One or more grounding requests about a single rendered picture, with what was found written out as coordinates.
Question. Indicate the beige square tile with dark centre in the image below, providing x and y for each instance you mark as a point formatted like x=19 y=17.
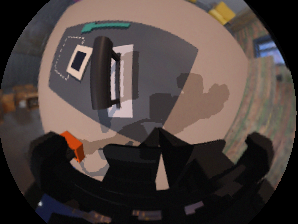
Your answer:
x=80 y=59

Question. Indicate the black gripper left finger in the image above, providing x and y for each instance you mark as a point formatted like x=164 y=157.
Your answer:
x=145 y=155

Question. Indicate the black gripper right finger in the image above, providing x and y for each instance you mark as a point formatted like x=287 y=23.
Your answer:
x=178 y=155

